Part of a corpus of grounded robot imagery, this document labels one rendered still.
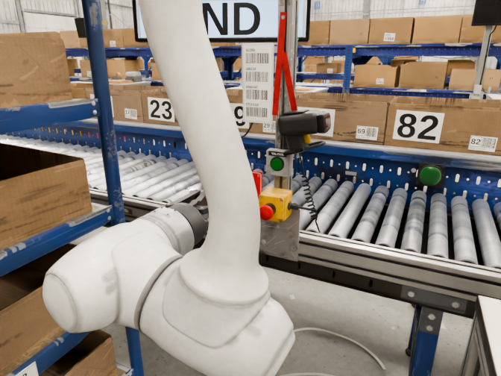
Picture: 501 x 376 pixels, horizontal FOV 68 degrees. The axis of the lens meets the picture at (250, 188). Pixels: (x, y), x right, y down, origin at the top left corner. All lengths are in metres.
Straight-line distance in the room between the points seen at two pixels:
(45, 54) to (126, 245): 0.36
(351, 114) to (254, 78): 0.64
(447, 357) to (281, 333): 1.56
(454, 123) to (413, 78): 4.29
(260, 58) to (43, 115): 0.54
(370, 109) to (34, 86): 1.17
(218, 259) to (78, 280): 0.16
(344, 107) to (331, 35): 4.71
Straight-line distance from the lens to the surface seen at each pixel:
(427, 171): 1.47
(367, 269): 1.06
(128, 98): 2.07
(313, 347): 1.82
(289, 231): 1.05
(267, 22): 1.09
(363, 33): 6.13
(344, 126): 1.55
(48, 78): 0.71
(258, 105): 0.99
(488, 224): 1.30
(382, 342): 1.91
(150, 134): 1.98
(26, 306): 0.75
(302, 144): 0.92
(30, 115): 0.64
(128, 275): 0.46
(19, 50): 0.68
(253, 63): 0.99
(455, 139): 1.53
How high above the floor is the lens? 1.21
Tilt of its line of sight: 19 degrees down
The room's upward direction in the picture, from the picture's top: straight up
